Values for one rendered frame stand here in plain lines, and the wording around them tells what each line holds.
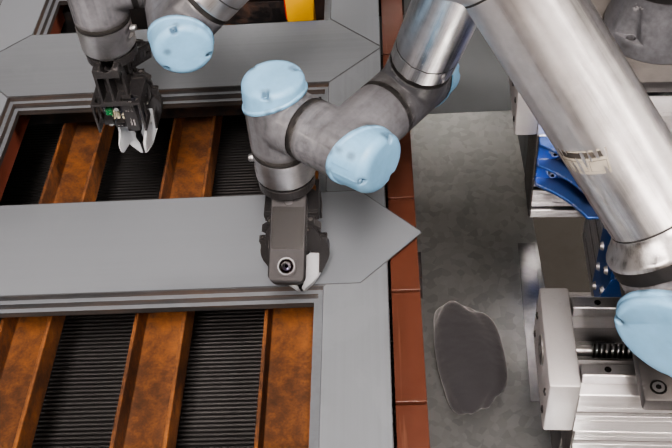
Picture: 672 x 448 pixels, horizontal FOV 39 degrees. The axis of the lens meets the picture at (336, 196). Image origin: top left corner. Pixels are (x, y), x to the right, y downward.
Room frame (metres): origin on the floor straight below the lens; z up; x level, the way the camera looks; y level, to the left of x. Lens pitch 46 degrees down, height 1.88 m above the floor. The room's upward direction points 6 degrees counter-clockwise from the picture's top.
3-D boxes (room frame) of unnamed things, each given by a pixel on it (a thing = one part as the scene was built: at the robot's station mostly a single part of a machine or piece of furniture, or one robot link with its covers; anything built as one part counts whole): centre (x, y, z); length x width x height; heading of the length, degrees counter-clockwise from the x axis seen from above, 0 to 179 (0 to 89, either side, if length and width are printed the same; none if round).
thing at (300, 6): (1.55, 0.03, 0.78); 0.05 x 0.05 x 0.19; 85
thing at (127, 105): (1.09, 0.29, 1.03); 0.09 x 0.08 x 0.12; 175
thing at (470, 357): (0.81, -0.17, 0.70); 0.20 x 0.10 x 0.03; 179
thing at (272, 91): (0.85, 0.06, 1.15); 0.09 x 0.08 x 0.11; 46
